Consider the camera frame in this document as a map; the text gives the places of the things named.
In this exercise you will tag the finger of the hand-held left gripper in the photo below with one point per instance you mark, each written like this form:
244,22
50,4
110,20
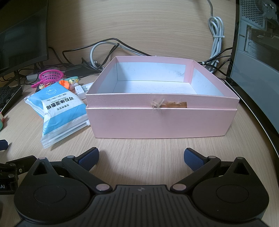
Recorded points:
20,162
3,145

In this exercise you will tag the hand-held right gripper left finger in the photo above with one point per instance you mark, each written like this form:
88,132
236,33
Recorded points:
88,157

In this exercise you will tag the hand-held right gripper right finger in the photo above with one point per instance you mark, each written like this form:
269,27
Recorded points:
193,159

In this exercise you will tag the pink cardboard box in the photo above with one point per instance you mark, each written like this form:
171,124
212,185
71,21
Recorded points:
157,122

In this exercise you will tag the blue white cotton pad packet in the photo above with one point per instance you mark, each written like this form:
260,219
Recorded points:
63,109

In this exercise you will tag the small white plastic case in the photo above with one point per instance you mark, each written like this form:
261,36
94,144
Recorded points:
80,91

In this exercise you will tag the small dark-headed figure toy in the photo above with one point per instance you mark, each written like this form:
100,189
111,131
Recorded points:
40,86

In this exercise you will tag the orange toy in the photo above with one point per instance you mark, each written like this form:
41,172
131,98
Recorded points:
64,84

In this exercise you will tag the teal duck toy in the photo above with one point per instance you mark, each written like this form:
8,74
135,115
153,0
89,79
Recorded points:
73,81

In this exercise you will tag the pink plastic toy strainer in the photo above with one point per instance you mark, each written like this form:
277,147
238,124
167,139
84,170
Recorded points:
52,75

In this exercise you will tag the pastel green pink toy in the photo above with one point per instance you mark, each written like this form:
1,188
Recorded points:
1,120

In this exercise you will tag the black keyboard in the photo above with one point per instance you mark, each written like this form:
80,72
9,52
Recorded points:
8,97

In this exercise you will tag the grey power strip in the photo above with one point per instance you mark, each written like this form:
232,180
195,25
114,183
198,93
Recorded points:
32,76

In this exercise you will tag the black power adapter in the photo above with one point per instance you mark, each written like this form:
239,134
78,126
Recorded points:
80,69

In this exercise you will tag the black computer monitor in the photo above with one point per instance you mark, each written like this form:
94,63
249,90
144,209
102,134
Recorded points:
21,32

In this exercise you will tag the computer tower case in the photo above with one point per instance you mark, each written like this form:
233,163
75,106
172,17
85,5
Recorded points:
255,54

